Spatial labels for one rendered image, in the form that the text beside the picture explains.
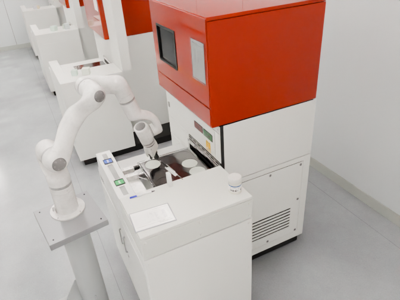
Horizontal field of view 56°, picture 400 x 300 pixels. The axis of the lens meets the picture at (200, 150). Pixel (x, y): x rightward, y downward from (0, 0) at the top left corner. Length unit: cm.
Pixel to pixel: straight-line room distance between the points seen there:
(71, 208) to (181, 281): 72
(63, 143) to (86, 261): 80
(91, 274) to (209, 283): 74
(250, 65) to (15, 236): 252
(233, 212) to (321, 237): 137
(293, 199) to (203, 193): 95
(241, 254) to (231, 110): 82
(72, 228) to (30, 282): 114
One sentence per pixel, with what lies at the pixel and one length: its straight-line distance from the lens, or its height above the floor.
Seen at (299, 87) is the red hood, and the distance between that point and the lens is 234.
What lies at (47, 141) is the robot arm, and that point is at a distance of 207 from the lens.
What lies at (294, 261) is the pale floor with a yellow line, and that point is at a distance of 300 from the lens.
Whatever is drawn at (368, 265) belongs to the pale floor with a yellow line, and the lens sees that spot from 310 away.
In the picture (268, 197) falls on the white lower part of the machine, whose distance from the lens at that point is 261.
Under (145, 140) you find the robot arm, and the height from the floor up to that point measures 112.
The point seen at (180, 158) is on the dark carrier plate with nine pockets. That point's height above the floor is 90.
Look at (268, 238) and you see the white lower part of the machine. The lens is 287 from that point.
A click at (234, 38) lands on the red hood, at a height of 169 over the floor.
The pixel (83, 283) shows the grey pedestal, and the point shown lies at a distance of 255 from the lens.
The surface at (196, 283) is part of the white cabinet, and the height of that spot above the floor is 50.
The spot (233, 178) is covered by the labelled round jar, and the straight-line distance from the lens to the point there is 195.
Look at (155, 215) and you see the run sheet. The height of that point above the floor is 97.
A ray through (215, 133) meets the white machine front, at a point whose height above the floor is 116.
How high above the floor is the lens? 219
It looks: 31 degrees down
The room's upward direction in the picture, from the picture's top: 4 degrees counter-clockwise
